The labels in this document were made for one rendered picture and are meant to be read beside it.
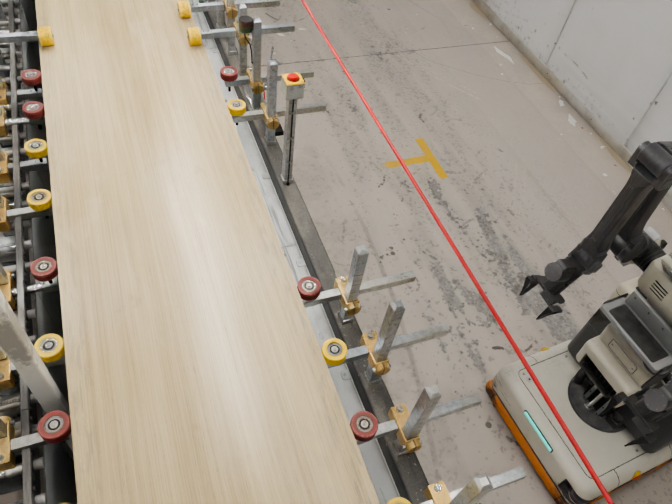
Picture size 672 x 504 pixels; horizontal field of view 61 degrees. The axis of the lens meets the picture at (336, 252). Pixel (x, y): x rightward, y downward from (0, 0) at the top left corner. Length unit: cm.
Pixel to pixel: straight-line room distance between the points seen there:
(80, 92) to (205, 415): 157
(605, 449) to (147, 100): 240
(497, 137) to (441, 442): 232
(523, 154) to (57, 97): 292
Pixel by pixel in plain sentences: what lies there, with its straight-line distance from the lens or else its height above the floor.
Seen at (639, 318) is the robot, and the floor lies 104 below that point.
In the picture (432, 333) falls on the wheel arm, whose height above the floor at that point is 85.
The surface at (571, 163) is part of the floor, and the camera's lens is 429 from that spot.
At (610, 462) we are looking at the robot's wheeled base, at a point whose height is 28.
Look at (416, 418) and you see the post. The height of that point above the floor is 97.
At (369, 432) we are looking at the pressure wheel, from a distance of 167.
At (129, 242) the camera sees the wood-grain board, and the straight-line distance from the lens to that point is 205.
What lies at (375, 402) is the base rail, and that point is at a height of 70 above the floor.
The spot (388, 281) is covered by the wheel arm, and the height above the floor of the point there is 83.
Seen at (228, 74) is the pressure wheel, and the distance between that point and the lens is 275.
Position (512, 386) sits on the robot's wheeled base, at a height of 26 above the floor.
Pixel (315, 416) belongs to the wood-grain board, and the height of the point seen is 90.
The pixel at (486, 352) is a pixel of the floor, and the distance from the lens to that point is 301.
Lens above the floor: 244
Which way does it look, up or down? 50 degrees down
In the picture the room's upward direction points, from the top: 10 degrees clockwise
